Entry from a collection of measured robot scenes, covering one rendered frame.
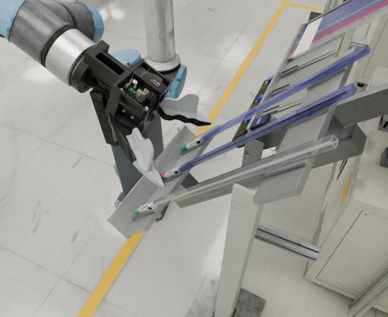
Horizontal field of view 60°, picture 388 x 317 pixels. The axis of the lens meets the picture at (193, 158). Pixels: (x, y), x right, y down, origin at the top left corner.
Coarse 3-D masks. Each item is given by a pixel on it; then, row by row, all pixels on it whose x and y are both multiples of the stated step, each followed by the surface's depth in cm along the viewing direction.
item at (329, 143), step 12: (312, 144) 40; (324, 144) 38; (336, 144) 38; (276, 156) 44; (288, 156) 42; (300, 156) 41; (252, 168) 47; (264, 168) 46; (216, 180) 54; (228, 180) 51; (180, 192) 62; (192, 192) 59; (156, 204) 69
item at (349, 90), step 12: (348, 84) 45; (324, 96) 48; (336, 96) 46; (348, 96) 45; (300, 108) 51; (312, 108) 49; (276, 120) 54; (288, 120) 52; (252, 132) 58; (264, 132) 56; (228, 144) 63; (240, 144) 61; (204, 156) 69; (216, 156) 67; (180, 168) 76
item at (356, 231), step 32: (352, 160) 112; (352, 192) 94; (384, 192) 93; (320, 224) 137; (352, 224) 100; (384, 224) 94; (320, 256) 118; (352, 256) 111; (384, 256) 104; (352, 288) 124
